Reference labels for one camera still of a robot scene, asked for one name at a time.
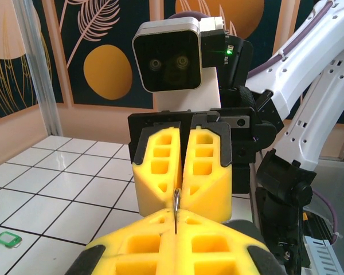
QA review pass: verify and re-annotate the slotted grey cable duct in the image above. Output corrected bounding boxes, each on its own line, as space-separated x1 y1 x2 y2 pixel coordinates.
302 234 344 275

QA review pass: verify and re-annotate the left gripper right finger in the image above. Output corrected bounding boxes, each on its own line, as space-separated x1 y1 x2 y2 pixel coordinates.
175 208 284 275

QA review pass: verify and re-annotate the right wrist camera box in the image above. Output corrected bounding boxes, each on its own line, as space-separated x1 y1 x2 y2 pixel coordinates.
131 16 228 112

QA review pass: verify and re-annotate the aluminium frame post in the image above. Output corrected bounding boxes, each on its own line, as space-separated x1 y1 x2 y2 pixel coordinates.
13 0 64 139

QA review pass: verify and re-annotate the green key tag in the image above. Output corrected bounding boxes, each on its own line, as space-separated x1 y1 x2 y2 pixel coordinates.
0 230 24 249

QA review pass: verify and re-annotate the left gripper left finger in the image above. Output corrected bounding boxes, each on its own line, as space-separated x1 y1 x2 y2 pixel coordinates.
70 209 177 275

